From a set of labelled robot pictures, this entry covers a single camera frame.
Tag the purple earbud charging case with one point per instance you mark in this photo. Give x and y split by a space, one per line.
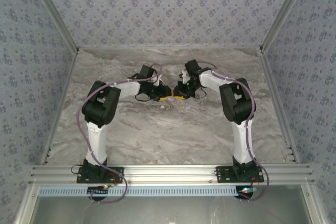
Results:
171 100

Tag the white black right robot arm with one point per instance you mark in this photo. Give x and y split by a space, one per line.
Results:
242 140

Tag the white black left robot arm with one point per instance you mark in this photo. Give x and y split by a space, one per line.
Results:
97 140

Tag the grey metal panel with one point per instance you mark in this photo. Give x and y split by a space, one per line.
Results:
168 211

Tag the small black controller board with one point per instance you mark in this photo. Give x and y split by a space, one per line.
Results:
245 192
98 191

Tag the long aluminium base rail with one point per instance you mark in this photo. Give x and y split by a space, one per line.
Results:
168 172

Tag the aluminium table side rail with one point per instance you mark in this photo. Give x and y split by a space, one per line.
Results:
61 106
277 103

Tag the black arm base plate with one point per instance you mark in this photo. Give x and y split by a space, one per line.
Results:
118 174
223 175

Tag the slanted aluminium corner post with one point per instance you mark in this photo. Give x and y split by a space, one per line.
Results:
52 11
286 9

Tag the aluminium frame bar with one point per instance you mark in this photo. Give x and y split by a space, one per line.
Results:
26 205
313 205

